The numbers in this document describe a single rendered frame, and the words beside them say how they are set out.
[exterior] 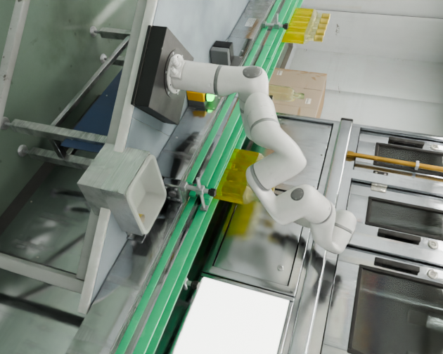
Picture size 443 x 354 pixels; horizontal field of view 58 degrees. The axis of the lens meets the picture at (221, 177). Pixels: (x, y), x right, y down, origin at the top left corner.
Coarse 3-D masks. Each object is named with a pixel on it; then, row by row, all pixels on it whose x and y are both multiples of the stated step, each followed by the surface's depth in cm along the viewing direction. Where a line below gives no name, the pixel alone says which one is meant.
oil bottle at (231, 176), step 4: (224, 172) 155; (228, 172) 155; (232, 172) 154; (236, 172) 154; (240, 172) 154; (224, 176) 153; (228, 176) 153; (232, 176) 153; (236, 176) 153; (240, 176) 153; (244, 176) 153; (224, 180) 153; (228, 180) 152; (232, 180) 152; (236, 180) 152; (240, 180) 152; (244, 180) 151; (240, 184) 151; (244, 184) 151; (248, 184) 150
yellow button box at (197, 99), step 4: (188, 92) 158; (192, 92) 157; (196, 92) 157; (188, 96) 159; (192, 96) 159; (196, 96) 158; (200, 96) 157; (204, 96) 158; (188, 100) 161; (192, 100) 161; (196, 100) 160; (200, 100) 159; (204, 100) 159; (192, 104) 162; (196, 104) 161; (200, 104) 160; (204, 104) 160
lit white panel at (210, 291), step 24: (216, 288) 140; (240, 288) 139; (192, 312) 136; (216, 312) 135; (240, 312) 134; (264, 312) 133; (192, 336) 130; (216, 336) 130; (240, 336) 129; (264, 336) 128
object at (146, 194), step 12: (144, 168) 118; (156, 168) 126; (144, 180) 133; (156, 180) 131; (132, 192) 129; (144, 192) 137; (156, 192) 137; (132, 204) 116; (144, 204) 135; (156, 204) 135; (156, 216) 133; (144, 228) 126
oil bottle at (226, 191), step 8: (224, 184) 151; (232, 184) 151; (224, 192) 149; (232, 192) 148; (240, 192) 148; (248, 192) 148; (224, 200) 152; (232, 200) 151; (240, 200) 149; (248, 200) 148
